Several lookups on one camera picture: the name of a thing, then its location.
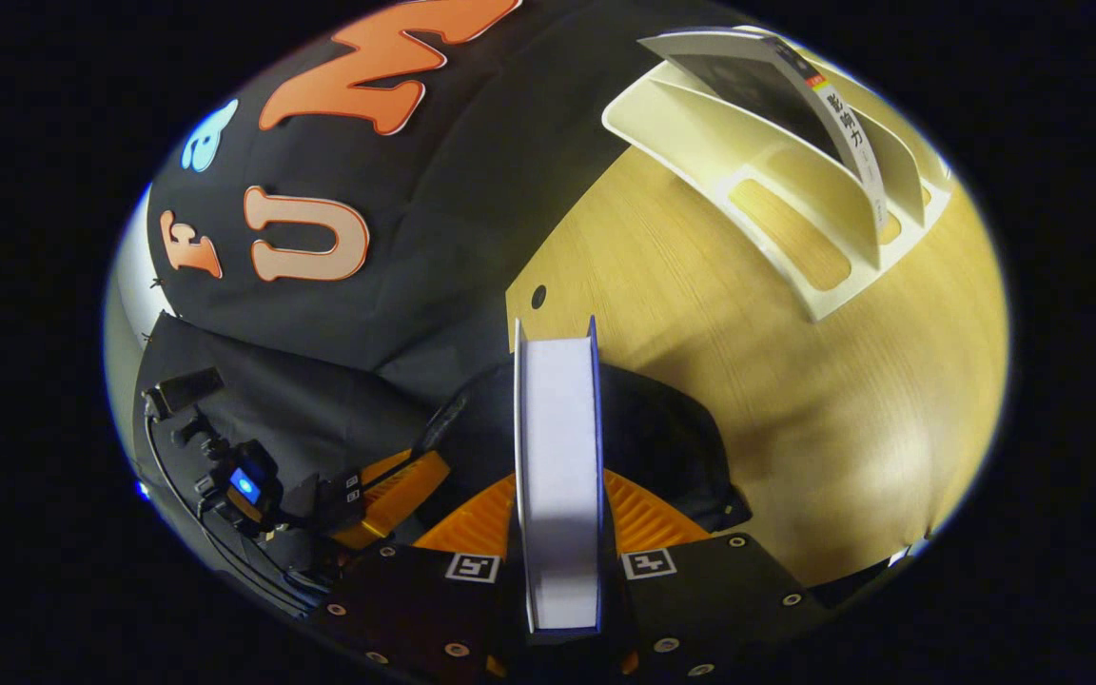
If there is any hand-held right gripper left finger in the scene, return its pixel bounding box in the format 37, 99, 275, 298
310, 471, 522, 680

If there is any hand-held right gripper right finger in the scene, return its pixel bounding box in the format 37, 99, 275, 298
601, 468, 835, 680

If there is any blue cover book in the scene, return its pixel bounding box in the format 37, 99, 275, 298
513, 316, 606, 636

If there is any black schoolbag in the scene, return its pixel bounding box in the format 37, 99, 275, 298
415, 360, 754, 534

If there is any cream plastic bookshelf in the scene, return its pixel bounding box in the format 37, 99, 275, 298
602, 29, 953, 323

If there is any white spine portrait book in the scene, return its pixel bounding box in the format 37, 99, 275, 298
638, 27, 891, 229

